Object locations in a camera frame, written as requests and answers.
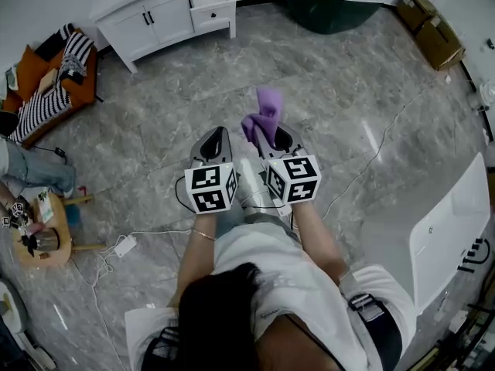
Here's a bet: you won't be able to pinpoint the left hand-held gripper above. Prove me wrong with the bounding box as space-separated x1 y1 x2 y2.
184 126 238 216

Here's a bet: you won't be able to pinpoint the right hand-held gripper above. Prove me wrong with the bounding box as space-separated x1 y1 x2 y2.
255 121 323 206

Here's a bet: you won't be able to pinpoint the purple cloth item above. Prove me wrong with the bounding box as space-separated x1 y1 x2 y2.
240 87 285 151

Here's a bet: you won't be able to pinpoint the person's left forearm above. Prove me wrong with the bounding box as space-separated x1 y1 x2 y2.
169 206 218 309

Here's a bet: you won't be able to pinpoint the person's right forearm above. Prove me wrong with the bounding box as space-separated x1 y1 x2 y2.
289 200 350 286

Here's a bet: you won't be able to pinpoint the white sink cabinet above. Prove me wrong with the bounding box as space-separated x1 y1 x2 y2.
89 0 238 74

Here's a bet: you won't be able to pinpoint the person's grey trousers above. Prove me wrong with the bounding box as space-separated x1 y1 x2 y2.
216 168 299 243

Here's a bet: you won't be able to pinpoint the white power adapter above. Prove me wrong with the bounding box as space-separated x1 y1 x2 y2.
113 234 138 259

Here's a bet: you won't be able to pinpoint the person's white shirt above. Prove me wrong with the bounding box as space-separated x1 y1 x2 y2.
124 222 418 371

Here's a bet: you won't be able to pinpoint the round wooden stool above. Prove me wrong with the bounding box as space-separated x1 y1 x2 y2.
10 192 107 268

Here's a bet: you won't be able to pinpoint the white bathtub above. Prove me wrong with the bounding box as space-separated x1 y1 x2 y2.
408 151 492 313

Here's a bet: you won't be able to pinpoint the orange sofa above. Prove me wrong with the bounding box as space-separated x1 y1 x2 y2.
0 23 100 149

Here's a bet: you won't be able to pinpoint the metal cup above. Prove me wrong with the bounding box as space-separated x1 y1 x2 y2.
29 226 61 253

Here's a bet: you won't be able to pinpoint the dark green round tub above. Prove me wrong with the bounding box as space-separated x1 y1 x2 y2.
283 0 384 36

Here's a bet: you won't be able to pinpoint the black white striped blanket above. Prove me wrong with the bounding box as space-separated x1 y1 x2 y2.
8 32 95 143

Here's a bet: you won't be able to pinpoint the black faucet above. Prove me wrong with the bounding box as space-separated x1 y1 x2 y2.
457 237 491 274

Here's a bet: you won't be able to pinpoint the brown cardboard box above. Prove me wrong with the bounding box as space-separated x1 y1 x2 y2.
395 0 439 32
414 13 466 72

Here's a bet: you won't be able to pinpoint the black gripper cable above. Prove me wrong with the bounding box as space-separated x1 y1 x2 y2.
174 175 199 214

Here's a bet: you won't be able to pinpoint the thin wrist bracelet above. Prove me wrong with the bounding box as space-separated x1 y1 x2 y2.
192 228 217 243

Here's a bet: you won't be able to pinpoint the long thin white cable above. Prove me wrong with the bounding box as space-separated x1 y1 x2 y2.
322 73 452 224

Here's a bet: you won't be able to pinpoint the white floor cable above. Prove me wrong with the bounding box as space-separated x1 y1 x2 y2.
69 228 193 371

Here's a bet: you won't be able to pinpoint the black harness strap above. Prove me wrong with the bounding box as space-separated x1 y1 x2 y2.
347 292 404 371
140 324 183 371

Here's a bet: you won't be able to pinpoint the black floor cable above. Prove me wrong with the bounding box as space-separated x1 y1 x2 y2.
26 143 69 166

